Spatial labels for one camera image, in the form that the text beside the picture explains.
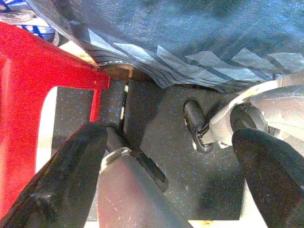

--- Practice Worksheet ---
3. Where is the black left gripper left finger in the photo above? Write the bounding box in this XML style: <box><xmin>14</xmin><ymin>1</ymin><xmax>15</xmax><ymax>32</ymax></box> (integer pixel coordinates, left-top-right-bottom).
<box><xmin>0</xmin><ymin>122</ymin><xmax>109</xmax><ymax>228</ymax></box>

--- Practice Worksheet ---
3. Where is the robot black right foot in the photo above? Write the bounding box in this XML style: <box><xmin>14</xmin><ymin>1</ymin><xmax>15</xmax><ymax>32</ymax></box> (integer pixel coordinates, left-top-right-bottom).
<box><xmin>184</xmin><ymin>99</ymin><xmax>214</xmax><ymax>154</ymax></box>

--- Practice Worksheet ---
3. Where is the robot grey left leg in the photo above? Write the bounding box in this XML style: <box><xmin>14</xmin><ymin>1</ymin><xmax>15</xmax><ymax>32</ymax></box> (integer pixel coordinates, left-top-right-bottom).
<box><xmin>97</xmin><ymin>147</ymin><xmax>193</xmax><ymax>228</ymax></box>

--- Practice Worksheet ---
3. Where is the blue white printed bag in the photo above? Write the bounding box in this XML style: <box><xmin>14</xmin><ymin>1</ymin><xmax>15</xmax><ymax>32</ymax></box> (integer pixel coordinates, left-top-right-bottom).
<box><xmin>0</xmin><ymin>0</ymin><xmax>60</xmax><ymax>46</ymax></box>

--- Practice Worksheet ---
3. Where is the robot black foot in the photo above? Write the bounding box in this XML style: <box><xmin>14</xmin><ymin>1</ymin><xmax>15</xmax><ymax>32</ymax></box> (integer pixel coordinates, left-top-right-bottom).
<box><xmin>184</xmin><ymin>99</ymin><xmax>214</xmax><ymax>154</ymax></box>
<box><xmin>105</xmin><ymin>125</ymin><xmax>170</xmax><ymax>193</ymax></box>

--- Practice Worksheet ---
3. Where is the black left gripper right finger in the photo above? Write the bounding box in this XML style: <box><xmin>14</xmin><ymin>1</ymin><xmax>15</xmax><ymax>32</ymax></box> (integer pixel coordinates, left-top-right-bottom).
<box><xmin>232</xmin><ymin>127</ymin><xmax>304</xmax><ymax>228</ymax></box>

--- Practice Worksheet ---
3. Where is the red plastic stool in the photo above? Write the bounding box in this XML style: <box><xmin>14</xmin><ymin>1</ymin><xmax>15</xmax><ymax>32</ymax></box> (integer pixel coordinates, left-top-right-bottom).
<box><xmin>0</xmin><ymin>21</ymin><xmax>111</xmax><ymax>219</ymax></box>

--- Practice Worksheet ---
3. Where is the dark blue denim cover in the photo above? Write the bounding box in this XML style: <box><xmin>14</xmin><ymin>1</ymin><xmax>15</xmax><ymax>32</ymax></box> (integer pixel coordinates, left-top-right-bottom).
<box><xmin>26</xmin><ymin>0</ymin><xmax>304</xmax><ymax>93</ymax></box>

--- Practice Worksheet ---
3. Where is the wooden board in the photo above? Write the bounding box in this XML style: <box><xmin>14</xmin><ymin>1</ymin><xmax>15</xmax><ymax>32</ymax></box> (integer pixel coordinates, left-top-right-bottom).
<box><xmin>78</xmin><ymin>51</ymin><xmax>152</xmax><ymax>83</ymax></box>

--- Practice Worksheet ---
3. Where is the robot black left foot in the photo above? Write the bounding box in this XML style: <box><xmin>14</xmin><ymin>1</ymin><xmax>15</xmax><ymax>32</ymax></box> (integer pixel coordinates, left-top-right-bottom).
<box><xmin>105</xmin><ymin>125</ymin><xmax>170</xmax><ymax>193</ymax></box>

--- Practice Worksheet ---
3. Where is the black striped thin pole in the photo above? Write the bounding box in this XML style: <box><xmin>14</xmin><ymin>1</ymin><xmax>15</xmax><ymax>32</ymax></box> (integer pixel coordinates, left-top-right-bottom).
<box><xmin>118</xmin><ymin>79</ymin><xmax>130</xmax><ymax>133</ymax></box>

